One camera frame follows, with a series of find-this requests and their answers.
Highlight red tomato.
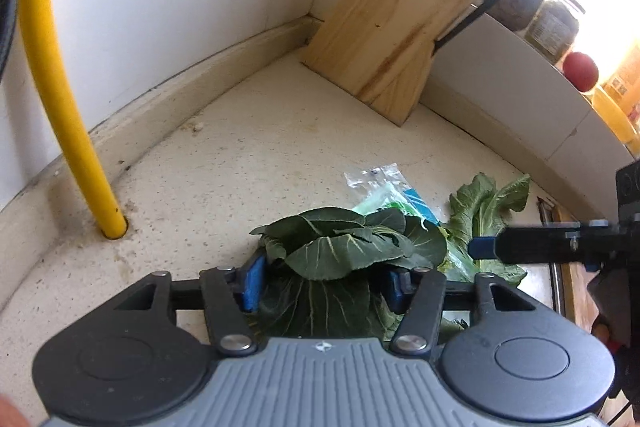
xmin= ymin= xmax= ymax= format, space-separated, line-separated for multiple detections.
xmin=562 ymin=52 xmax=599 ymax=93

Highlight small green mustard leaf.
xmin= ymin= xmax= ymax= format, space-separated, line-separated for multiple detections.
xmin=438 ymin=172 xmax=530 ymax=286

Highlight dark green leafy vegetable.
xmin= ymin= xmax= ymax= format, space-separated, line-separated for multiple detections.
xmin=247 ymin=207 xmax=447 ymax=341

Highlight wooden cutting board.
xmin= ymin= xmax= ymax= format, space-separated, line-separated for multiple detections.
xmin=537 ymin=197 xmax=598 ymax=332

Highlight yellow detergent jug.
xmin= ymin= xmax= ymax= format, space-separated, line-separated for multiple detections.
xmin=592 ymin=40 xmax=639 ymax=148

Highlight glass jar pale contents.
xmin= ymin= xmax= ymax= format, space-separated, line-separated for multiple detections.
xmin=524 ymin=0 xmax=586 ymax=65

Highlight yellow gas hose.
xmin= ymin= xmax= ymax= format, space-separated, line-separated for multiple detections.
xmin=15 ymin=0 xmax=128 ymax=241

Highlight clear blue plastic wrapper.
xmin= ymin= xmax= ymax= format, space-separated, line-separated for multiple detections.
xmin=344 ymin=164 xmax=439 ymax=225

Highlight wooden knife block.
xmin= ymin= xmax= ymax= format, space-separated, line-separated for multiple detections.
xmin=302 ymin=0 xmax=473 ymax=126

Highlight black cable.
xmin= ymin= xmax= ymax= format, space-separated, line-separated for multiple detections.
xmin=0 ymin=0 xmax=21 ymax=80

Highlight black kitchen scissors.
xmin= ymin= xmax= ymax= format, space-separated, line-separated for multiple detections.
xmin=432 ymin=0 xmax=501 ymax=55

